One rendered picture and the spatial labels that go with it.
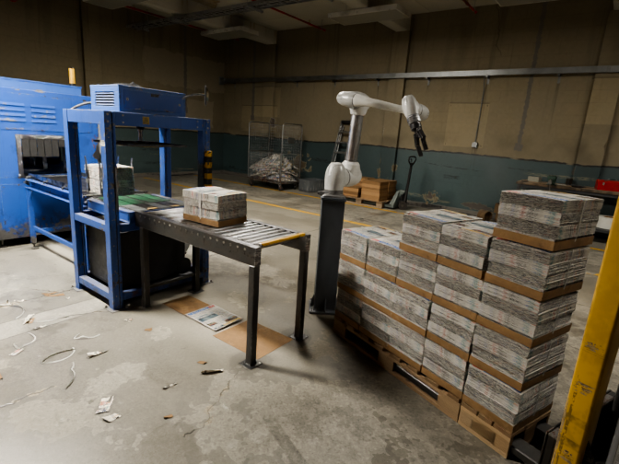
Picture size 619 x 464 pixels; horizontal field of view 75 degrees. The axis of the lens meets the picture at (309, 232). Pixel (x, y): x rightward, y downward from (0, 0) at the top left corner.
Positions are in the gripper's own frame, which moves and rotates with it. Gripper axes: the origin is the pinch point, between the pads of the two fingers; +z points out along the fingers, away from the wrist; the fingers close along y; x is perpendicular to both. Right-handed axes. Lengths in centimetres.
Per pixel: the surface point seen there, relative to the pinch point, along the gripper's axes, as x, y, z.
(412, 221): -28, 31, 48
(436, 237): -21, 42, 61
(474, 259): -11, 61, 78
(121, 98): -204, -17, -100
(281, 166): -114, -711, -246
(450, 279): -20, 45, 86
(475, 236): -8, 64, 67
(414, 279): -34, 24, 82
